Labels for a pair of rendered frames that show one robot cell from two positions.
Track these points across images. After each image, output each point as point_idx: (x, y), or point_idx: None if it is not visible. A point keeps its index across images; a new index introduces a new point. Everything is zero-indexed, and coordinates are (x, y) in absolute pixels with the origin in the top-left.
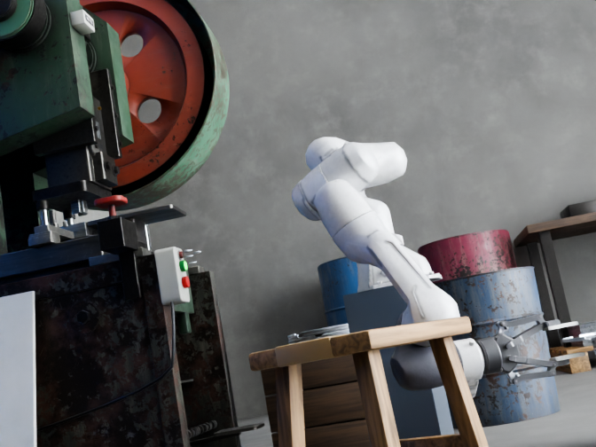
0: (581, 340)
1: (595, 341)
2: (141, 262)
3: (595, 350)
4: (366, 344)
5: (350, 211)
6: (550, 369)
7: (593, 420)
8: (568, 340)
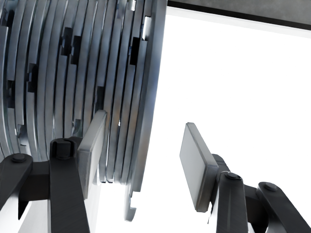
0: (134, 181)
1: (133, 80)
2: None
3: (111, 62)
4: None
5: None
6: (35, 200)
7: None
8: (147, 127)
